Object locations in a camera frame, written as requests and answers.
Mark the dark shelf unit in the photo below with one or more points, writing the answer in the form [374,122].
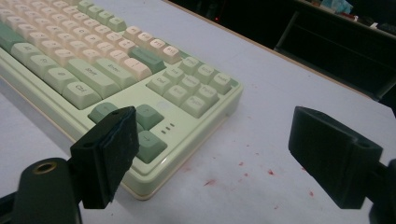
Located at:
[339,49]

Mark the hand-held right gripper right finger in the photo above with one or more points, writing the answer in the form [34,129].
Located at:
[333,155]

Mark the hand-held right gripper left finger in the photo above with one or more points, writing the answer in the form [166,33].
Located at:
[107,155]

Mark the green and cream keyboard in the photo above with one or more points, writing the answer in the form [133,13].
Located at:
[186,124]

